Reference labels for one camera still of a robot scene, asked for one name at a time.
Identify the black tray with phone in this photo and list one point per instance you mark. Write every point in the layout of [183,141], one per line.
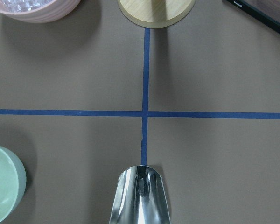
[265,11]

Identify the clear ice cubes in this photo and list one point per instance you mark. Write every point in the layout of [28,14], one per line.
[16,6]

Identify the pink ribbed bowl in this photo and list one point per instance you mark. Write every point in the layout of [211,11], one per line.
[53,11]

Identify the shiny metal scoop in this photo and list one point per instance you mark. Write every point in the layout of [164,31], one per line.
[140,198]

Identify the wooden round stand base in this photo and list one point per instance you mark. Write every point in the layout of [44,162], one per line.
[155,13]

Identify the green ceramic bowl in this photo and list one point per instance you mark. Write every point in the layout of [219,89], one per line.
[12,182]

